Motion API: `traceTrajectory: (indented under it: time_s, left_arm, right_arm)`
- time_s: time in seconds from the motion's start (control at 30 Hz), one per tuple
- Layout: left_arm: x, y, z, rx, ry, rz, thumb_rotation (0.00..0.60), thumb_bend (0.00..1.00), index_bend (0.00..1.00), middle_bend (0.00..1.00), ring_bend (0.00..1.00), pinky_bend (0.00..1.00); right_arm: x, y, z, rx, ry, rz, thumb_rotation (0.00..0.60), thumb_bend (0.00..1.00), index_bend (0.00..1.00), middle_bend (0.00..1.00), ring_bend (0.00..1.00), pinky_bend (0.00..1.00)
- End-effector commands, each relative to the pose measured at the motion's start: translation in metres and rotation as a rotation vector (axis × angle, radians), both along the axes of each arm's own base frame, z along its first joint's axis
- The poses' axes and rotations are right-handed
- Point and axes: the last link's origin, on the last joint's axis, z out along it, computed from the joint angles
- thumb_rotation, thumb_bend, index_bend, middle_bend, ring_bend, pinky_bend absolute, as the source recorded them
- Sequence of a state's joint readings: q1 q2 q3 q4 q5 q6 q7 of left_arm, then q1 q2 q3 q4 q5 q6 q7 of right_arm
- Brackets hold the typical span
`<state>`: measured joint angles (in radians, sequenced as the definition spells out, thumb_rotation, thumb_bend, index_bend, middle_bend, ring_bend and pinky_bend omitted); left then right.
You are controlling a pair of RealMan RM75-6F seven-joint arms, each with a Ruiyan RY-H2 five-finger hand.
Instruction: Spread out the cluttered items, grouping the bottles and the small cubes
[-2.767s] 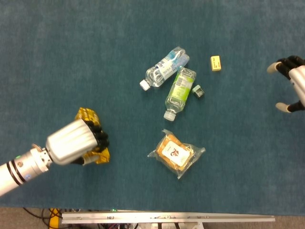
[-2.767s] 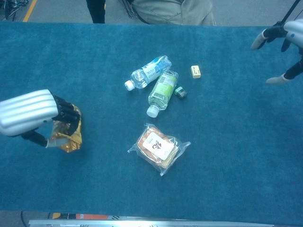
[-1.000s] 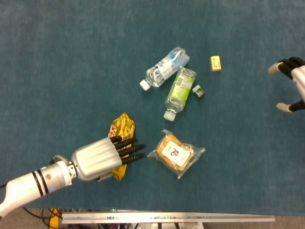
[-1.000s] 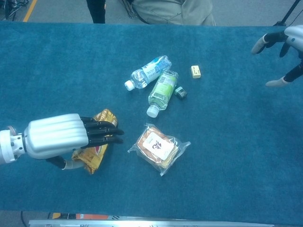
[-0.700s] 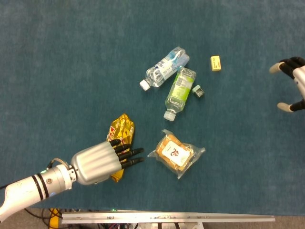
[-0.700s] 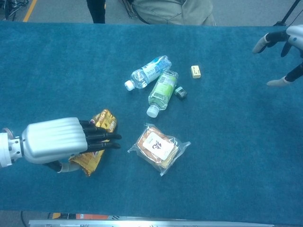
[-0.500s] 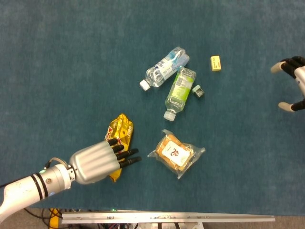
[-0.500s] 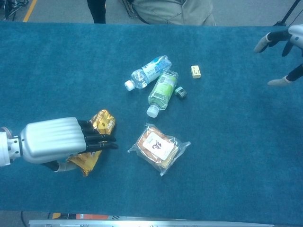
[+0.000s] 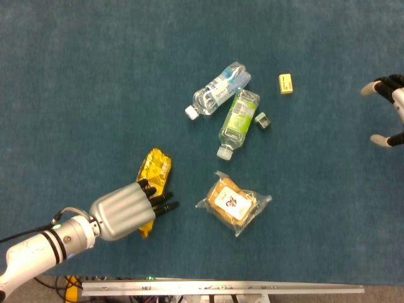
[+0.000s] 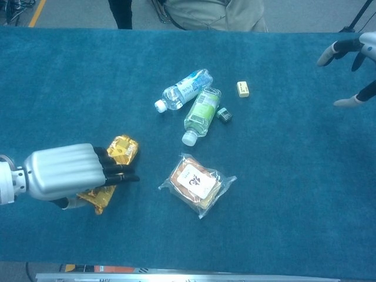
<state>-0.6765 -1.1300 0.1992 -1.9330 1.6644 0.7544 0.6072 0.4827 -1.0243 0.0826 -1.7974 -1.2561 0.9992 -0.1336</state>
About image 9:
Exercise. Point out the yellow power strip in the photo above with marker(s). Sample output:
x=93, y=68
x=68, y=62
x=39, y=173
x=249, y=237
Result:
x=72, y=293

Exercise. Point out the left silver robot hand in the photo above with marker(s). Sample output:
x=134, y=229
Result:
x=123, y=211

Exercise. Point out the clear bottle green label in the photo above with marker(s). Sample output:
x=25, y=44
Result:
x=238, y=120

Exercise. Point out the robot base with wiring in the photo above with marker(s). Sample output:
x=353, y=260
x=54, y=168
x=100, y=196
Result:
x=202, y=299

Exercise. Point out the aluminium profile rail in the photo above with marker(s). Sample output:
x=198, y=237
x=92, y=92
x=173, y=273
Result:
x=221, y=288

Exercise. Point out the teal table cloth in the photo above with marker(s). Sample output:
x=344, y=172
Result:
x=63, y=94

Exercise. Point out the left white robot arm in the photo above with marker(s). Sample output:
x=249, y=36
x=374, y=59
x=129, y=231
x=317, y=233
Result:
x=38, y=252

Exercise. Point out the gold foil biscuit packet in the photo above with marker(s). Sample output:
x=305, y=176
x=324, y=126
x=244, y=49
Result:
x=156, y=167

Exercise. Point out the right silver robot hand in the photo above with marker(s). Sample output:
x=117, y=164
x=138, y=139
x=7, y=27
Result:
x=393, y=86

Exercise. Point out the clear water bottle blue label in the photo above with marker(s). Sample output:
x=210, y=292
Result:
x=208, y=98

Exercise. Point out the yellow eraser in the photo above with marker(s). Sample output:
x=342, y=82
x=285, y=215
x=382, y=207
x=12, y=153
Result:
x=286, y=84

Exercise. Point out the sliced bread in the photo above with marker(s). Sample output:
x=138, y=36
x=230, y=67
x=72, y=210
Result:
x=233, y=203

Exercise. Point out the small grey pencil sharpener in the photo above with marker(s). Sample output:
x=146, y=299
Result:
x=263, y=121

